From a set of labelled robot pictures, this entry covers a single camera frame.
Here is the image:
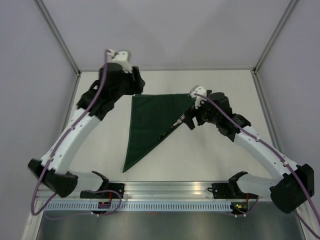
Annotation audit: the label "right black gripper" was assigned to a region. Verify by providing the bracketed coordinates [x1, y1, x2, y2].
[183, 95, 221, 130]

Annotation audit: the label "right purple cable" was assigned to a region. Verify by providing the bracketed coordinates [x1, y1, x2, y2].
[194, 92, 320, 238]

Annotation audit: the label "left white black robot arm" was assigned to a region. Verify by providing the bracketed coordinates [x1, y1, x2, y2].
[28, 62, 145, 198]

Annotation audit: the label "aluminium frame post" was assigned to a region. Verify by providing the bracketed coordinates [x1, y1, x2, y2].
[33, 0, 81, 77]
[251, 0, 300, 75]

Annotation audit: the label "left aluminium frame post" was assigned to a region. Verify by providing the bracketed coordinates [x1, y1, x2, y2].
[33, 0, 81, 77]

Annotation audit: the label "right aluminium frame post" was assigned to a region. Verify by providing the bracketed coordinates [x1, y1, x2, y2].
[251, 0, 300, 75]

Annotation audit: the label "purple cable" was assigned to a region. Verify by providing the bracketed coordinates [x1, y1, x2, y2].
[194, 92, 320, 238]
[30, 48, 123, 216]

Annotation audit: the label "aluminium mounting rail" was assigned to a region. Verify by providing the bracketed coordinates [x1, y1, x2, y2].
[34, 180, 273, 201]

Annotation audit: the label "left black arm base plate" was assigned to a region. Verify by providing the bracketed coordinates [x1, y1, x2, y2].
[80, 182, 125, 200]

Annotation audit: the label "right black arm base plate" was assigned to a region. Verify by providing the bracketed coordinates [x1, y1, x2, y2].
[207, 182, 258, 200]

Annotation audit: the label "dark green cloth napkin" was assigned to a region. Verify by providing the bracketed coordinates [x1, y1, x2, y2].
[122, 93, 194, 173]

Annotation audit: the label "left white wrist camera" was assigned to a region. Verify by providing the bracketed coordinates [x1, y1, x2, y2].
[108, 49, 133, 73]

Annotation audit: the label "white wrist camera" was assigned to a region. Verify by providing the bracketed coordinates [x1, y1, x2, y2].
[108, 49, 133, 73]
[189, 85, 212, 110]

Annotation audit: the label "white slotted cable duct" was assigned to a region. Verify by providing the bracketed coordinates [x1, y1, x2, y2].
[45, 201, 232, 212]

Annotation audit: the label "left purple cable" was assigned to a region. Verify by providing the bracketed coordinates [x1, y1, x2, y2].
[30, 48, 123, 216]

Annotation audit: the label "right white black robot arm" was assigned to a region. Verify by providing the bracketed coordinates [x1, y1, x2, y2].
[185, 90, 315, 214]

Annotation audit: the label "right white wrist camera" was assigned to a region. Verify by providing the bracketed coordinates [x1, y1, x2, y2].
[189, 85, 212, 110]

